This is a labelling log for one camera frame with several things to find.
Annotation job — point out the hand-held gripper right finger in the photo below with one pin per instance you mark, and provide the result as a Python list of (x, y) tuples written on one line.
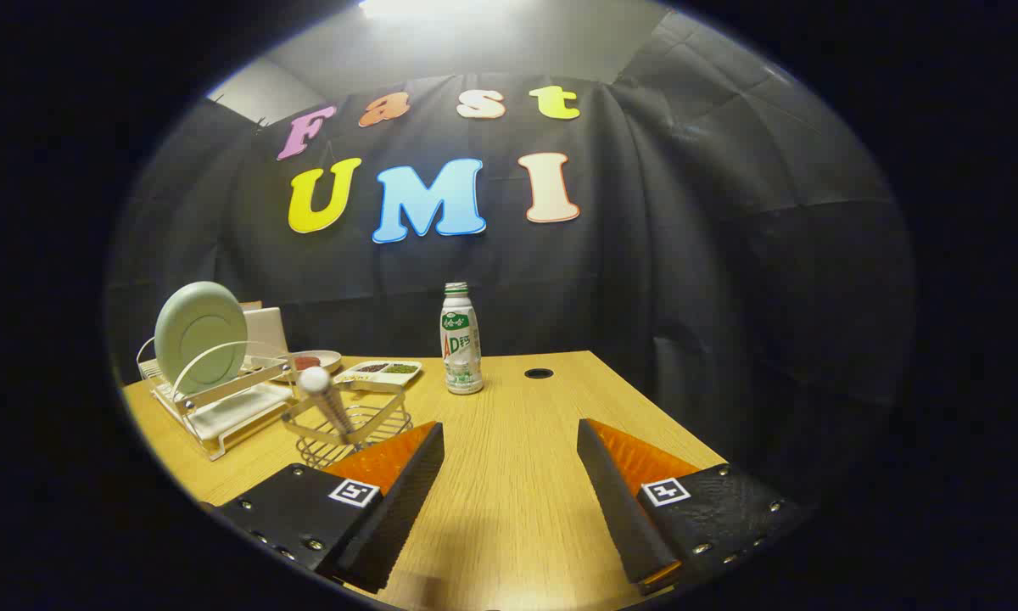
[(619, 509)]

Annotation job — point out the white divided bean tray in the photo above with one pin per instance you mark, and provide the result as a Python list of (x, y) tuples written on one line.
[(382, 372)]

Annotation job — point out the black backdrop cloth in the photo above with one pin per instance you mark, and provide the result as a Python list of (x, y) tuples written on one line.
[(687, 255)]

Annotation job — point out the red meat piece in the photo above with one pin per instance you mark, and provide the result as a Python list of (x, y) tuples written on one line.
[(307, 362)]

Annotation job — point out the pale green plate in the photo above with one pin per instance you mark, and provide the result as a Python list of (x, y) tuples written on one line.
[(199, 335)]

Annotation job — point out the white dish rack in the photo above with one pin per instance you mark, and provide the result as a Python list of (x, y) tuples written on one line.
[(239, 413)]

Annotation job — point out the round beige dish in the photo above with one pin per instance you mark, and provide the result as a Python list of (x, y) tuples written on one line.
[(327, 358)]

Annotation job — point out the white green label bottle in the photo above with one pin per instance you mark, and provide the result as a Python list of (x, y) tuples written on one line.
[(461, 339)]

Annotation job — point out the white toaster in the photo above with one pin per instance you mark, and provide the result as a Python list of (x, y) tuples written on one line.
[(265, 333)]

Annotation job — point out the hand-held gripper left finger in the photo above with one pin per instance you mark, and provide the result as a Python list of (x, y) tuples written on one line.
[(394, 518)]

